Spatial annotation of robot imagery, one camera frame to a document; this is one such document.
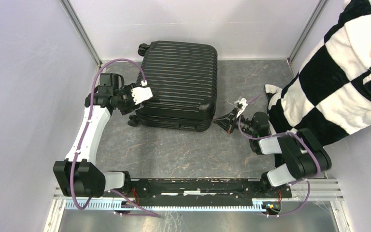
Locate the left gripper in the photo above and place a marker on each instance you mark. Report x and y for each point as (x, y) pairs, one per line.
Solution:
(132, 107)

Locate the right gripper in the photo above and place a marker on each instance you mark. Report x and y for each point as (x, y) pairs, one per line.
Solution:
(225, 122)

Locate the black suitcase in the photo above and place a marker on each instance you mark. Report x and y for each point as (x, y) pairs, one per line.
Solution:
(183, 80)

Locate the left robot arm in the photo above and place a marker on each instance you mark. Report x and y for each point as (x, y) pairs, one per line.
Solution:
(77, 175)

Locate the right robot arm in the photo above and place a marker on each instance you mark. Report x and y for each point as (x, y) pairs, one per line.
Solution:
(298, 155)

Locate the black white checkered blanket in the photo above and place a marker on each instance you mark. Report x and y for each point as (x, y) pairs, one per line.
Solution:
(331, 93)

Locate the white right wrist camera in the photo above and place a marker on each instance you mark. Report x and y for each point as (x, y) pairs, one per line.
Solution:
(241, 105)

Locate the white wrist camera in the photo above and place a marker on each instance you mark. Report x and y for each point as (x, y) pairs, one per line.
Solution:
(241, 105)
(141, 93)

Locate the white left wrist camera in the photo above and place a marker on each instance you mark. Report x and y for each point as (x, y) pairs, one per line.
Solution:
(141, 93)

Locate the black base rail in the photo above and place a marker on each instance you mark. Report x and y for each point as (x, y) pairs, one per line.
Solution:
(201, 191)

